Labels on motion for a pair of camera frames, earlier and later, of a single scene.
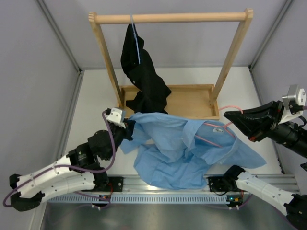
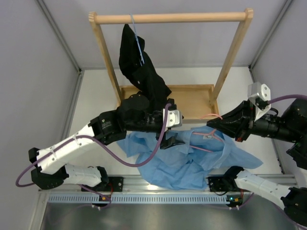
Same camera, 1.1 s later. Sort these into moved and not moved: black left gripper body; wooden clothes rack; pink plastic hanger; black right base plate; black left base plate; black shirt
Moved: pink plastic hanger; black left gripper body
Not moved: black left base plate; black shirt; black right base plate; wooden clothes rack
